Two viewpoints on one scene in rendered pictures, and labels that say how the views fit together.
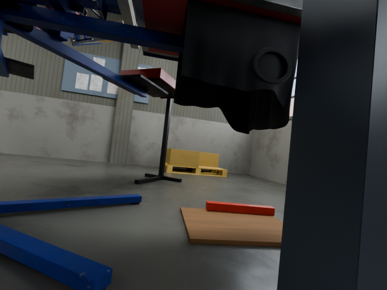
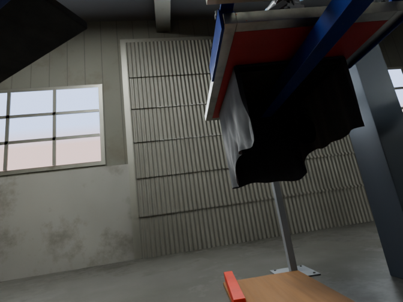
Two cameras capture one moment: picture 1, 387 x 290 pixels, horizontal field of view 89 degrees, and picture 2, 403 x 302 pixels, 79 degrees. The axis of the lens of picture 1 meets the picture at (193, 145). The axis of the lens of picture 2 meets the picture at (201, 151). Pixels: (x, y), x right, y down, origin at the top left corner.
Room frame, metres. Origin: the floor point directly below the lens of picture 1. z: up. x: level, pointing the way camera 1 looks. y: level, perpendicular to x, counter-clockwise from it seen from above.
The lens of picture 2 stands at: (1.27, 0.98, 0.44)
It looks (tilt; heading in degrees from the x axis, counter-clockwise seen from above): 13 degrees up; 274
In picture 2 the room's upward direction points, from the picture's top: 8 degrees counter-clockwise
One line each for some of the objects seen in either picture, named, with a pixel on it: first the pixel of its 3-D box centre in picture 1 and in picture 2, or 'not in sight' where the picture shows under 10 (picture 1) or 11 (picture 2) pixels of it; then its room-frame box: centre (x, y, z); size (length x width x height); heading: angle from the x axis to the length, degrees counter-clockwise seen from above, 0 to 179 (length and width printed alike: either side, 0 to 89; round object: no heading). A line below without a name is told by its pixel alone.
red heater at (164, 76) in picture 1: (156, 84); not in sight; (2.13, 0.47, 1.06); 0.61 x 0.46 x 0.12; 159
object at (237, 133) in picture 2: (213, 94); (235, 136); (1.18, -0.08, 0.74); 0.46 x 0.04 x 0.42; 99
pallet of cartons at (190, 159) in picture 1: (193, 161); not in sight; (3.73, -0.04, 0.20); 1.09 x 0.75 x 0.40; 103
